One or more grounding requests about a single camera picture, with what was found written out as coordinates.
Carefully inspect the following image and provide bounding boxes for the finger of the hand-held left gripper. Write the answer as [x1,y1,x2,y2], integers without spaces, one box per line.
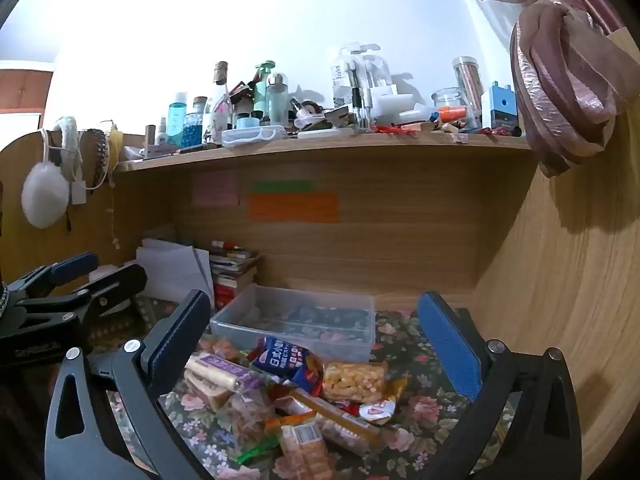
[6,252,99,306]
[10,263,149,333]

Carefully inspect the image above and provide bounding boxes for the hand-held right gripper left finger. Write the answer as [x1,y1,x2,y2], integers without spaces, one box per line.
[44,289,213,480]

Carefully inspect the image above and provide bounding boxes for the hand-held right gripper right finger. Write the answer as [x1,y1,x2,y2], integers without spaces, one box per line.
[416,291,583,480]

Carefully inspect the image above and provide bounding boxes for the small orange snack packet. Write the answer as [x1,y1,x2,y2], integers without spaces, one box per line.
[200,337,242,362]

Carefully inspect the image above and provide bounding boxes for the purple snack bar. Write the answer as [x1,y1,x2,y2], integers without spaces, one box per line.
[184,352,263,393]

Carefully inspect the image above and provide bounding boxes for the beige wafer packet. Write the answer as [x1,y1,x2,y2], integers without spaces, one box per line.
[185,371,236,409]

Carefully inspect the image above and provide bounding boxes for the clear plastic storage box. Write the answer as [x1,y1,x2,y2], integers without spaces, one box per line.
[210,284,377,363]

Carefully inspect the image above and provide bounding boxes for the red and white snack packet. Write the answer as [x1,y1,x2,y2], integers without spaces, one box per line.
[357,394,401,422]

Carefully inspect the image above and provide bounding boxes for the yellow puffed cracker packet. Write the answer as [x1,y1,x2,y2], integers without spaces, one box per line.
[322,360,390,403]

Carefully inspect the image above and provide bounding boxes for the clear biscuit packet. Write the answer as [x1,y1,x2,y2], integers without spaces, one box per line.
[227,392,277,441]

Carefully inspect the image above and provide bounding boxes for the blue snack packet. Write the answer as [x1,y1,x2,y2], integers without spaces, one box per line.
[248,336,325,401]

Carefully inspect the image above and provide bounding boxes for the long orange stick packet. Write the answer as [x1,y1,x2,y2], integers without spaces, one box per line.
[287,390,382,443]

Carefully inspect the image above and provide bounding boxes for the small green wrapper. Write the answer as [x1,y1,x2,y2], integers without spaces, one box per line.
[235,439,281,467]

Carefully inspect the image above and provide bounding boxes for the beige cracker packet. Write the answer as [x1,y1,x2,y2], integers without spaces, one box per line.
[279,422,332,480]

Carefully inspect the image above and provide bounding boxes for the white folded paper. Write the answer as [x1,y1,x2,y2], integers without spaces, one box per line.
[135,241,215,306]

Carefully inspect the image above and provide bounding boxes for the white fluffy earmuffs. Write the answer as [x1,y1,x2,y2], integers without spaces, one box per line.
[21,116,83,229]

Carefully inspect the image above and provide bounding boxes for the stack of books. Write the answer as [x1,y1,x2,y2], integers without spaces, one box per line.
[209,241,262,311]

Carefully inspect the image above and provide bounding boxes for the wooden desk hutch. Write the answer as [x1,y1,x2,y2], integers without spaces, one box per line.
[0,25,640,480]

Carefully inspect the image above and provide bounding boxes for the brown beaded headband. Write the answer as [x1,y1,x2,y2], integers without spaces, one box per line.
[80,129,112,191]

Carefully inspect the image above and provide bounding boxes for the pink sticky note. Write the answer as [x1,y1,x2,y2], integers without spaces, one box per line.
[194,171,238,206]

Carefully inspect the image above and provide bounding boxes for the blue liquid bottle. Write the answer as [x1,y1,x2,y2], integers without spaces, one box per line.
[167,92,189,149]

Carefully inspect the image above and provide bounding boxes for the blue bead jar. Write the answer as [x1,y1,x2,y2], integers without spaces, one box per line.
[182,97,208,149]

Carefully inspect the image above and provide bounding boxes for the orange sticky note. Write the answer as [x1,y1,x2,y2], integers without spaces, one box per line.
[248,193,339,224]

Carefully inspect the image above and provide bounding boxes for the green sticky note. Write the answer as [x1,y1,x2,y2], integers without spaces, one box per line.
[251,180,316,194]

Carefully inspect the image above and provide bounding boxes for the brown wooden cabinet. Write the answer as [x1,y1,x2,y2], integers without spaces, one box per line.
[0,67,54,112]

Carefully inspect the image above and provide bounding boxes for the clear lidded flat container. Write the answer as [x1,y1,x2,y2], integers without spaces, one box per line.
[221,126,289,148]

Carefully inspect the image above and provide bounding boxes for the clear glass wine bottle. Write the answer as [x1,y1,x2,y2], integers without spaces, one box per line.
[204,61,234,146]

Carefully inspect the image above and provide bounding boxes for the teal pump bottle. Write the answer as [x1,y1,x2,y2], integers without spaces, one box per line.
[253,61,276,121]

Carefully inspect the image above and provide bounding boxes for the clear round-cap bottle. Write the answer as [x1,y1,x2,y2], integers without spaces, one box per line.
[265,72,290,126]

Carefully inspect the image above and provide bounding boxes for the blue box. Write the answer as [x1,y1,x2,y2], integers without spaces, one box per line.
[489,81,519,131]

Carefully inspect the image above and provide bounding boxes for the white box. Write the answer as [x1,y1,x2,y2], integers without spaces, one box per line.
[372,95,417,122]

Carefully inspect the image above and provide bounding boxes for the short glass jar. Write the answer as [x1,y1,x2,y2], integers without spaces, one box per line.
[432,87,471,124]

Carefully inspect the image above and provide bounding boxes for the tall jar of sticks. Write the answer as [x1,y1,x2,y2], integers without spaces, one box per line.
[452,56,484,129]

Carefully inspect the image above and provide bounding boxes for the packaged brush set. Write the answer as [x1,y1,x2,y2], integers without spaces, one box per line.
[330,42,397,129]

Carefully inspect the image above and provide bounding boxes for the pink curtain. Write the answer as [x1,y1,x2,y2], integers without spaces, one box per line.
[419,0,630,179]

